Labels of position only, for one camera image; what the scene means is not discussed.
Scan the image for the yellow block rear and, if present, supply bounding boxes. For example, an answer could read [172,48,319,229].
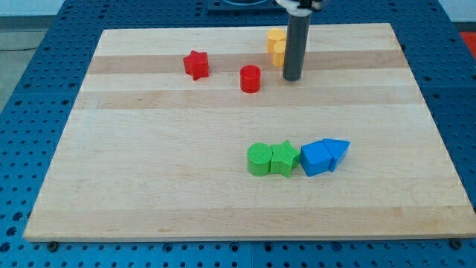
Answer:
[266,28,286,53]

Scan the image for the red star block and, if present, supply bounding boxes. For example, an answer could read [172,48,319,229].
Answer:
[183,50,209,80]

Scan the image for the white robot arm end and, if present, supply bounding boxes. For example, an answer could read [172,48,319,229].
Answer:
[276,0,324,17]

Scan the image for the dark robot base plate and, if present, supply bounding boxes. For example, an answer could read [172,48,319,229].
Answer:
[205,0,285,13]

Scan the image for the yellow block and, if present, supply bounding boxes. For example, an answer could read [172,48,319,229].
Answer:
[266,28,286,53]
[272,40,286,67]

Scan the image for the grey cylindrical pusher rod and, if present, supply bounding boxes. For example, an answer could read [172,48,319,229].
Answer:
[283,15,310,82]

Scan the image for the green cylinder block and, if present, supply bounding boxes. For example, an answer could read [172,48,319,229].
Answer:
[247,143,273,176]

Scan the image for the green star block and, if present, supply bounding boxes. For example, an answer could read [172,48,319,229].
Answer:
[270,140,300,178]

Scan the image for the red cylinder block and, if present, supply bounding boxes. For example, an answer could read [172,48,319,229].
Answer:
[239,65,261,94]

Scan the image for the blue cube block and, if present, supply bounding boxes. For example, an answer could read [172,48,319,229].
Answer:
[300,141,332,176]

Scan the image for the wooden board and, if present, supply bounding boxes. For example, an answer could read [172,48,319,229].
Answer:
[24,23,475,242]

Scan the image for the yellow block front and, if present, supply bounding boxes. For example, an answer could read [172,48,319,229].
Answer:
[272,40,286,67]

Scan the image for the blue triangle block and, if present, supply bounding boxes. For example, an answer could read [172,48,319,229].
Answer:
[323,138,351,172]

